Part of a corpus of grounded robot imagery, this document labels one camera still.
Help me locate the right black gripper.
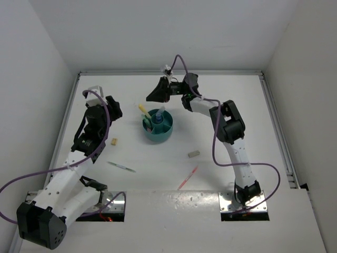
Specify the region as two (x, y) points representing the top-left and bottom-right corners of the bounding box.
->
(147, 76), (189, 103)

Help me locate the blue highlighter marker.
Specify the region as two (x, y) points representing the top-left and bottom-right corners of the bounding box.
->
(156, 106), (165, 116)

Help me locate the yellow highlighter marker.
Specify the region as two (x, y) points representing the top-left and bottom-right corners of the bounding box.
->
(138, 104), (151, 120)

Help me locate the tan eraser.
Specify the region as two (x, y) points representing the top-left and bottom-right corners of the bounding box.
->
(111, 138), (118, 145)

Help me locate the green correction tape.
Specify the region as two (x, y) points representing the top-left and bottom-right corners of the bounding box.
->
(141, 114), (152, 129)

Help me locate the grey eraser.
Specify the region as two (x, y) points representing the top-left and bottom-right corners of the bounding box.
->
(187, 150), (200, 158)

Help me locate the blue cap spray bottle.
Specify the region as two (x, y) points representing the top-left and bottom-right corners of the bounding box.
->
(155, 113), (163, 124)

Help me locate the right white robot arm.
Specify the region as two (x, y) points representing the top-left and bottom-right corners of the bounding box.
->
(146, 73), (261, 206)

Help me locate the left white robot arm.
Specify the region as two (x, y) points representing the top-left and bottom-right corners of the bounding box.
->
(16, 94), (123, 250)

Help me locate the teal round organizer container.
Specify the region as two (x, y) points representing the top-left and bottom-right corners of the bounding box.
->
(142, 109), (173, 143)

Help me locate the green pen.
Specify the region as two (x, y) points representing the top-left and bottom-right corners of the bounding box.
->
(107, 161), (136, 173)

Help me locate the red pen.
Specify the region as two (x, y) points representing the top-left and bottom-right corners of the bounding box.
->
(177, 166), (198, 191)

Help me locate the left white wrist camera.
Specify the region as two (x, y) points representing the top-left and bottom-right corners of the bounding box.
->
(85, 85), (103, 107)

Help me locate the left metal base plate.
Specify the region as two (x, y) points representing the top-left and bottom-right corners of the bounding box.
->
(84, 191), (125, 213)

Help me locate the metal base plate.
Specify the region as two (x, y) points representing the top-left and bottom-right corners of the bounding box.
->
(219, 191), (267, 214)
(84, 191), (125, 213)

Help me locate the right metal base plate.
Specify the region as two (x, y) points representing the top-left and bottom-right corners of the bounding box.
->
(219, 191), (267, 214)

